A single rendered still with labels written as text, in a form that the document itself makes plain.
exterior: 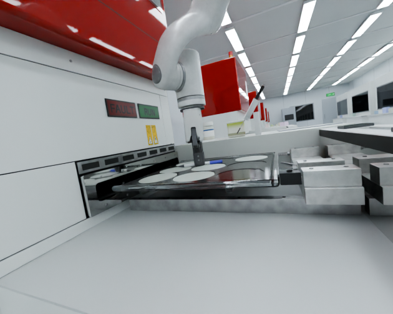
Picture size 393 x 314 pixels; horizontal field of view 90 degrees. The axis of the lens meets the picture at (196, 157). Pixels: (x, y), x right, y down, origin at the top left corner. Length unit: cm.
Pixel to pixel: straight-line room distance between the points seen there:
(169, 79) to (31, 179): 36
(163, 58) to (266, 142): 44
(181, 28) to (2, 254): 55
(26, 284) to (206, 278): 26
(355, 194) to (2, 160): 56
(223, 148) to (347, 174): 47
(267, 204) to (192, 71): 40
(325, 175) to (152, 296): 31
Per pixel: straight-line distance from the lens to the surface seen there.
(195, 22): 56
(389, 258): 34
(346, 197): 39
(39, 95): 49
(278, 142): 74
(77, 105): 53
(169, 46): 54
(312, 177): 38
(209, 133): 105
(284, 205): 42
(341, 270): 30
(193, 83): 59
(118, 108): 61
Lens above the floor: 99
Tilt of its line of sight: 6 degrees down
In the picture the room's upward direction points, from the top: 8 degrees counter-clockwise
